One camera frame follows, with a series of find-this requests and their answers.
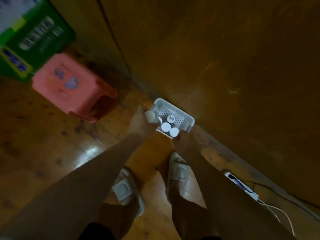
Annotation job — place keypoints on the person's right hand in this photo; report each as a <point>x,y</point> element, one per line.
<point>186,143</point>

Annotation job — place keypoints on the person's left forearm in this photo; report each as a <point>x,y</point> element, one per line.
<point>75,187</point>

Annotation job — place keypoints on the person's right leg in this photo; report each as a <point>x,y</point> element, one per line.
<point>192,217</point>

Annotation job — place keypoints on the white power strip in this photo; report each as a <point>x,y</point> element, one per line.
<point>241,185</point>

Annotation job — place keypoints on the white round cap bottle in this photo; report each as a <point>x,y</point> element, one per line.
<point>165,126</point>
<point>174,132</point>

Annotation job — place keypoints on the person's grey slipper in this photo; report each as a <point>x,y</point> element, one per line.
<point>126,189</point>
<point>178,172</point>

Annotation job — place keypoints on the person's right grey slipper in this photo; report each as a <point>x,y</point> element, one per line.
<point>178,172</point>

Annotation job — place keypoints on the person's left grey slipper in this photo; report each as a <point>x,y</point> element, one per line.
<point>126,189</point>

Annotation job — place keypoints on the person's leg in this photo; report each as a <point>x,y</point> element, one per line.
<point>120,219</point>
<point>192,217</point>

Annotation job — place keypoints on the person's left leg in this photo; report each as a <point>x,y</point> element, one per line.
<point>120,219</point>

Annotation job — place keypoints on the person's right fingers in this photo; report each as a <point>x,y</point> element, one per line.
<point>178,138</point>

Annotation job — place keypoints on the white perforated plastic basket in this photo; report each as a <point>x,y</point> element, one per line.
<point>178,114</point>

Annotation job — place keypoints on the pink plastic stool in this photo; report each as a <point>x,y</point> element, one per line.
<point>67,84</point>

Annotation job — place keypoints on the person's left hand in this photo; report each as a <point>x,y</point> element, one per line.
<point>140,124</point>

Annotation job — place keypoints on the person's left fingers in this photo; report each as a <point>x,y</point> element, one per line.
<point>141,112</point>

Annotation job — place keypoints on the person's right forearm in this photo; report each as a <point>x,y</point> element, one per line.
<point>225,194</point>

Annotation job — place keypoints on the white square cap bottle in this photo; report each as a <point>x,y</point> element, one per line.
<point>171,119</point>

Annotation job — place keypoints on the green cardboard box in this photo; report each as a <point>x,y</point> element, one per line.
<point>32,34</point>

